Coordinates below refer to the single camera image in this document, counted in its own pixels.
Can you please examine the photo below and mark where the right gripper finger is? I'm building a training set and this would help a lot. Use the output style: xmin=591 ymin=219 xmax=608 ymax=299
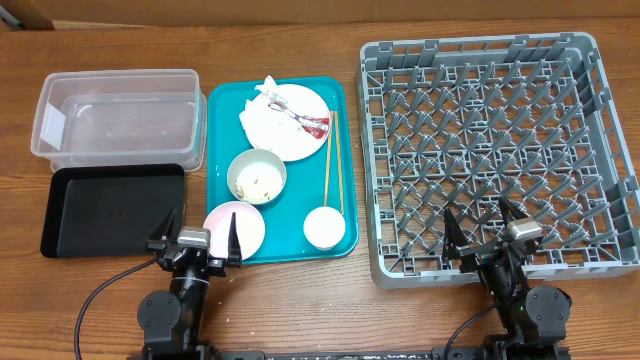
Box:
xmin=443 ymin=209 xmax=469 ymax=250
xmin=498 ymin=195 xmax=528 ymax=225

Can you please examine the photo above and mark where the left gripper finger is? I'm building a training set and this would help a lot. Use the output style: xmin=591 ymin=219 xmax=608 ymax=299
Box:
xmin=227 ymin=212 xmax=242 ymax=262
xmin=149 ymin=209 xmax=176 ymax=241

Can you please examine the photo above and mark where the pink small bowl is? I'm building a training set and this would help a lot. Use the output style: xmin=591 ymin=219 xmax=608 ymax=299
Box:
xmin=203 ymin=201 xmax=266 ymax=260

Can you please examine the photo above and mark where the pile of rice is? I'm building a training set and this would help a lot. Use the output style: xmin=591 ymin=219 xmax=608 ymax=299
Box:
xmin=236 ymin=162 xmax=284 ymax=204

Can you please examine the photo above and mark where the grey bowl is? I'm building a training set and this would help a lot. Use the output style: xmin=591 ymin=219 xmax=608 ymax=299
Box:
xmin=227 ymin=149 xmax=287 ymax=205

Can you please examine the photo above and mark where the white paper cup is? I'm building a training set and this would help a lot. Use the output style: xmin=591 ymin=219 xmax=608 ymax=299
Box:
xmin=303 ymin=206 xmax=346 ymax=251

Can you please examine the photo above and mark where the white napkin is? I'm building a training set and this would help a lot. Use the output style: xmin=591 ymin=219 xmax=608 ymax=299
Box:
xmin=239 ymin=76 xmax=287 ymax=150

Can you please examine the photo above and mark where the large white plate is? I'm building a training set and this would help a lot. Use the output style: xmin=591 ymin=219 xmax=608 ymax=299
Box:
xmin=269 ymin=84 xmax=330 ymax=162

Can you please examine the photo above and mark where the red sauce packet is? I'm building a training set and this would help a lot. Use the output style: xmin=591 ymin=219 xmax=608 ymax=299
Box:
xmin=298 ymin=117 xmax=330 ymax=139

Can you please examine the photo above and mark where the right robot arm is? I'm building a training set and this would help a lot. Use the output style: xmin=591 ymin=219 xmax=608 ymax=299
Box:
xmin=442 ymin=196 xmax=572 ymax=359

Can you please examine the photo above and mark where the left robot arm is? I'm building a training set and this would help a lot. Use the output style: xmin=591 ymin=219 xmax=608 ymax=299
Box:
xmin=137 ymin=212 xmax=242 ymax=359

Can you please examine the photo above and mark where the grey dishwasher rack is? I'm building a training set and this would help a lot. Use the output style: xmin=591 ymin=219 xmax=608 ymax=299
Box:
xmin=357 ymin=32 xmax=639 ymax=288

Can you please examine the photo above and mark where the clear plastic waste bin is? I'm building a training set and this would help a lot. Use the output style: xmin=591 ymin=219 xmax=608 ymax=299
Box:
xmin=30 ymin=69 xmax=207 ymax=172

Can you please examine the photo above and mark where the black rectangular tray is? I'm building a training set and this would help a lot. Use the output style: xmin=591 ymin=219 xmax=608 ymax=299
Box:
xmin=40 ymin=164 xmax=186 ymax=258

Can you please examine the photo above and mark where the wooden chopstick right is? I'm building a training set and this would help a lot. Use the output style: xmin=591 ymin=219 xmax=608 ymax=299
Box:
xmin=333 ymin=111 xmax=344 ymax=216

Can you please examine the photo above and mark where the wooden chopstick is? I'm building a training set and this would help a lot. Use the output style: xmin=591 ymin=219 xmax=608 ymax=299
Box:
xmin=333 ymin=111 xmax=344 ymax=216
xmin=323 ymin=111 xmax=334 ymax=207

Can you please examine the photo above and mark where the wooden chopstick left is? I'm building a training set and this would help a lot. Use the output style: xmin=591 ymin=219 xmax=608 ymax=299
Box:
xmin=323 ymin=111 xmax=334 ymax=207

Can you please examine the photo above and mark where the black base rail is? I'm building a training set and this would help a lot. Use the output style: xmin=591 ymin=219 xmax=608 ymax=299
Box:
xmin=126 ymin=347 xmax=572 ymax=360

